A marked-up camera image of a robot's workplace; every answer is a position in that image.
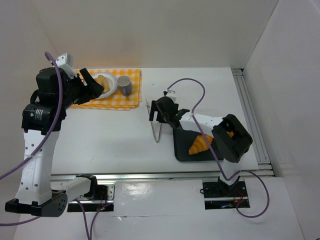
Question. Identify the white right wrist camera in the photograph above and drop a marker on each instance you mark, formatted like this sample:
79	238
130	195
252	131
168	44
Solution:
170	94

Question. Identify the metal tongs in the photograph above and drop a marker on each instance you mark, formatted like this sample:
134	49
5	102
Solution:
156	127

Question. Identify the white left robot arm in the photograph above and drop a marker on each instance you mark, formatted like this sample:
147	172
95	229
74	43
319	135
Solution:
41	123

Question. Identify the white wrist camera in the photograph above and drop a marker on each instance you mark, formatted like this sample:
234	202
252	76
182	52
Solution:
170	94
65	62

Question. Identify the yellow checkered cloth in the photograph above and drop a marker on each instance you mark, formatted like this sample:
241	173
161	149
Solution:
116	101

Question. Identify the black tray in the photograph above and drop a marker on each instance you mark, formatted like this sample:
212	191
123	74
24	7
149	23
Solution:
182	141

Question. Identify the long bread roll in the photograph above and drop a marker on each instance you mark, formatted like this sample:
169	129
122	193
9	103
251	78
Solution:
101	80

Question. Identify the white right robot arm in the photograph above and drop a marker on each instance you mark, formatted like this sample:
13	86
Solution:
226	151

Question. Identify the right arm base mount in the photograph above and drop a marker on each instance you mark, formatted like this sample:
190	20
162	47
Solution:
216	196

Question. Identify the aluminium rail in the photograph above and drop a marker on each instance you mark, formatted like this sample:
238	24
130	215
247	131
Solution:
162	176

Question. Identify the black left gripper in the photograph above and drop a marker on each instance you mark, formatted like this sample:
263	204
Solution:
81	88

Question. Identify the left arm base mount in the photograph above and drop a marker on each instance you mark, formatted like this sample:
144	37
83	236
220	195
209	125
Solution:
103	200

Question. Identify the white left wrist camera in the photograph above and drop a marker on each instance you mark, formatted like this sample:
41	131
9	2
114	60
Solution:
65	62

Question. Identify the purple white mug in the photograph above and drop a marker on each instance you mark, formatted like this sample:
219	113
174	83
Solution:
124	84

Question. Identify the croissant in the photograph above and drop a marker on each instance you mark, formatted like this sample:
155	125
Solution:
200	145

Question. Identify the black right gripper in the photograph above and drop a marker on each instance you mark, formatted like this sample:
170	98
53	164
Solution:
155	110

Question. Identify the white paper plate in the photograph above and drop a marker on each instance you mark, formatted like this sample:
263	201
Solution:
111	81

